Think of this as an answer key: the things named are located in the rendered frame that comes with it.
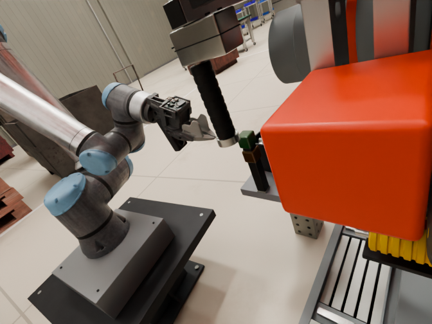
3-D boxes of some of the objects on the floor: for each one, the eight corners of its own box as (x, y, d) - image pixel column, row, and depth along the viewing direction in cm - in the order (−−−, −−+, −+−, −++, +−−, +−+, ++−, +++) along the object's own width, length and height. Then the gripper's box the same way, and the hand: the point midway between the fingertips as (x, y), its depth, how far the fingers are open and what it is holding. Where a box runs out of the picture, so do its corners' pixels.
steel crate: (100, 139, 396) (68, 94, 356) (137, 140, 318) (101, 81, 278) (43, 175, 340) (-2, 126, 300) (71, 188, 262) (14, 123, 222)
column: (317, 239, 104) (300, 164, 84) (295, 233, 111) (274, 162, 90) (323, 222, 110) (310, 148, 89) (302, 217, 116) (285, 148, 96)
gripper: (137, 101, 62) (206, 126, 55) (160, 88, 68) (224, 108, 60) (144, 128, 68) (206, 153, 61) (164, 113, 74) (222, 135, 66)
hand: (211, 138), depth 63 cm, fingers closed
